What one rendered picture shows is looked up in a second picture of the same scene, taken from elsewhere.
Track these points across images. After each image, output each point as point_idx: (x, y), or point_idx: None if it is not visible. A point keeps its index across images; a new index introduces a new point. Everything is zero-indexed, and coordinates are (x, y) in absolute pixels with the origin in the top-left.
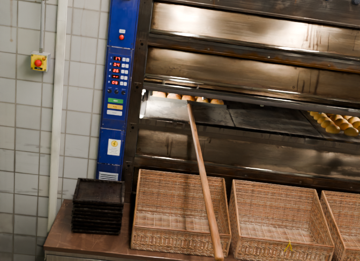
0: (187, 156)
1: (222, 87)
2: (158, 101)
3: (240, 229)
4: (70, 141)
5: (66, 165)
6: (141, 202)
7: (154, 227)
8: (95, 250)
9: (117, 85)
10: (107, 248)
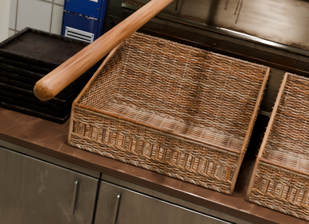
0: (208, 17)
1: None
2: None
3: (282, 161)
4: None
5: (21, 10)
6: (123, 87)
7: (107, 112)
8: (8, 133)
9: None
10: (31, 135)
